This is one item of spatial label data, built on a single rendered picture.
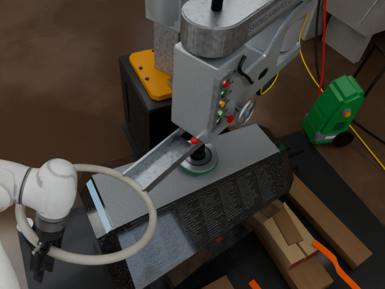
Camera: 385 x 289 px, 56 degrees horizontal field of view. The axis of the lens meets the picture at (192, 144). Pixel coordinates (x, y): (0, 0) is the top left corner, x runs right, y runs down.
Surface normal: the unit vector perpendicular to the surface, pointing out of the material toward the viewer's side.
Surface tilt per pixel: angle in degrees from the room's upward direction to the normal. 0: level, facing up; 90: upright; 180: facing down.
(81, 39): 0
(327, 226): 0
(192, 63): 90
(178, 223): 45
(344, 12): 90
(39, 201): 71
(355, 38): 90
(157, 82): 0
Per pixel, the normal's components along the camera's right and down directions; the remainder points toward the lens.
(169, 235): 0.41, 0.02
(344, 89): -0.48, -0.48
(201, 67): -0.63, 0.56
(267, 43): -0.35, -0.14
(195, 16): 0.07, -0.65
